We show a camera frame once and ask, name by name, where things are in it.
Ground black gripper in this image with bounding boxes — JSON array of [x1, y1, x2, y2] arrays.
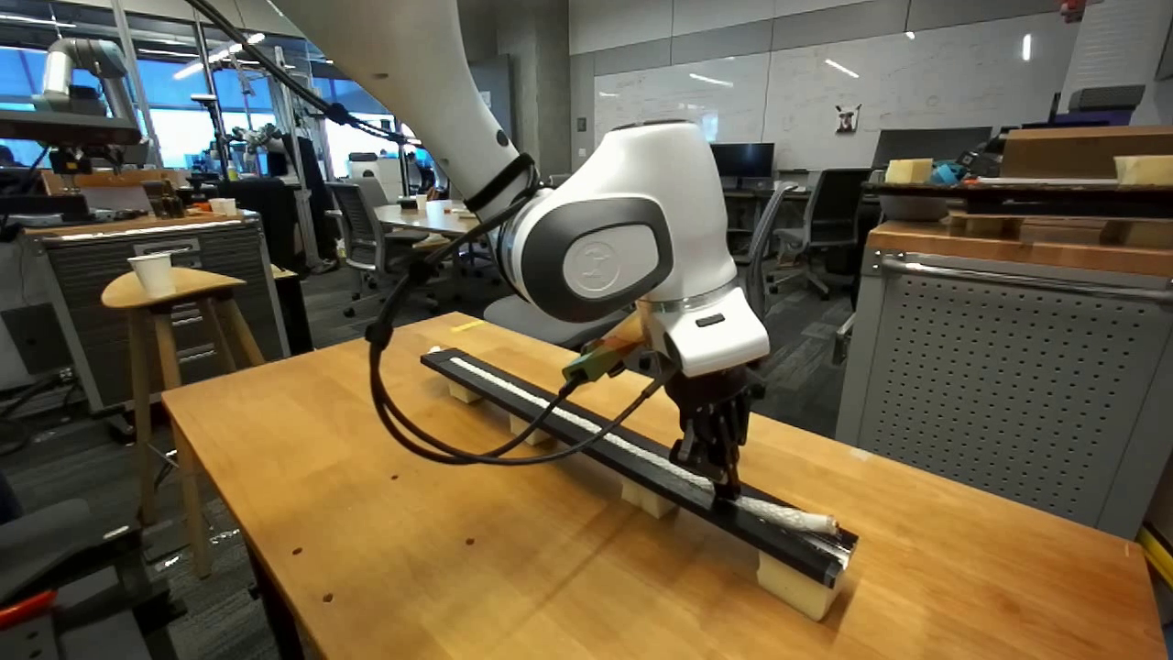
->
[[665, 366, 757, 492]]

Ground white rope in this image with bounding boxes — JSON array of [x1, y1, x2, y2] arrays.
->
[[444, 351, 845, 541]]

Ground black grooved rail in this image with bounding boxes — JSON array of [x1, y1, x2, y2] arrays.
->
[[420, 347, 856, 619]]

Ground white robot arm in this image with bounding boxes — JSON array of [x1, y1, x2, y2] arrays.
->
[[274, 0, 770, 492]]

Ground black computer monitor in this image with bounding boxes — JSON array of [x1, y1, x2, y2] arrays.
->
[[712, 144, 774, 178]]

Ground grey metal tool cabinet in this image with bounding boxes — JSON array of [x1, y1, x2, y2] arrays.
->
[[835, 223, 1173, 534]]

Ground wooden blocks on cabinet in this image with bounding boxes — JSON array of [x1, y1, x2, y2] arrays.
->
[[869, 126, 1173, 250]]

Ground wooden stool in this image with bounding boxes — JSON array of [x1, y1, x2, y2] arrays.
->
[[100, 267, 265, 528]]

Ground white paper cup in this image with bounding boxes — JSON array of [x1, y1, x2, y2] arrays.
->
[[131, 253, 175, 297]]

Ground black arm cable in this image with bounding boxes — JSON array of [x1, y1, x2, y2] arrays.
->
[[361, 242, 669, 468]]

